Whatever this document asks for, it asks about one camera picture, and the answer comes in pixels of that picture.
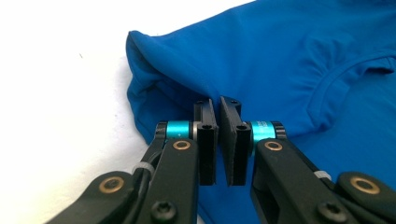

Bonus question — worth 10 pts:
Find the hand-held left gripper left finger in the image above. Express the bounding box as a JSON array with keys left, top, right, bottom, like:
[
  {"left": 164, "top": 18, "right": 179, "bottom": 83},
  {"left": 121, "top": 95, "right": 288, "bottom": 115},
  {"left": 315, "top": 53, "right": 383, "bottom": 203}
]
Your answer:
[{"left": 134, "top": 98, "right": 219, "bottom": 224}]

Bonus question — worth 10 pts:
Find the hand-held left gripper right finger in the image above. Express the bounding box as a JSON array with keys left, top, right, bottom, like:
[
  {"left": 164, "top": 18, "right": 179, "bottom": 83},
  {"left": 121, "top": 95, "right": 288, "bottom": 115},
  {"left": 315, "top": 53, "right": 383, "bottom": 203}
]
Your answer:
[{"left": 219, "top": 95, "right": 361, "bottom": 224}]

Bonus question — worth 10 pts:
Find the blue T-shirt with white print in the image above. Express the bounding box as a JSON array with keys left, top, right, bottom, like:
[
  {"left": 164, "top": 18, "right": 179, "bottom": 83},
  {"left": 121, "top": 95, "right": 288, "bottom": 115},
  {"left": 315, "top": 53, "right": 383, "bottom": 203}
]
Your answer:
[{"left": 125, "top": 0, "right": 396, "bottom": 224}]

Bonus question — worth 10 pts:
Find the white table mat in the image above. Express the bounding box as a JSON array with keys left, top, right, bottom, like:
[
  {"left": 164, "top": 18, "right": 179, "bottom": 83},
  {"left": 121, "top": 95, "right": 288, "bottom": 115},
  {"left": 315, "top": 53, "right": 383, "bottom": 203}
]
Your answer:
[{"left": 0, "top": 0, "right": 257, "bottom": 224}]

